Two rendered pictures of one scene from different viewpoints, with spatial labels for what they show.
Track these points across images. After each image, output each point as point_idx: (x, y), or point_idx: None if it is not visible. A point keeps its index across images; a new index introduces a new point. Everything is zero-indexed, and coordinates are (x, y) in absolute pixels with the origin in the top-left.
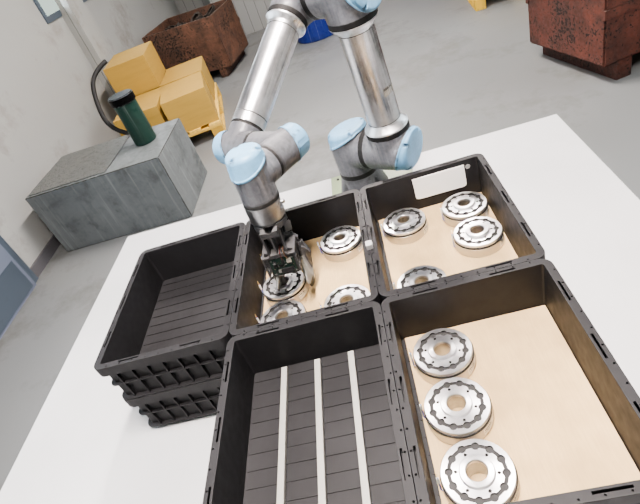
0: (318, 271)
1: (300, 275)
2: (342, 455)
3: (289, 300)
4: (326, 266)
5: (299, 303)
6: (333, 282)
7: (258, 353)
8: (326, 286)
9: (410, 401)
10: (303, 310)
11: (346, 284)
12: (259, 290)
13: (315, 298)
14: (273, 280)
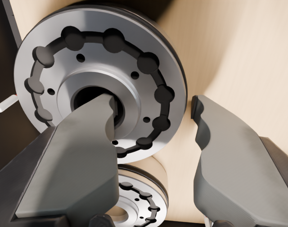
0: (234, 21)
1: (170, 88)
2: None
3: (128, 179)
4: (277, 2)
5: (156, 195)
6: (259, 102)
7: None
8: (233, 109)
9: None
10: (164, 211)
11: None
12: (2, 61)
13: (191, 137)
14: (53, 77)
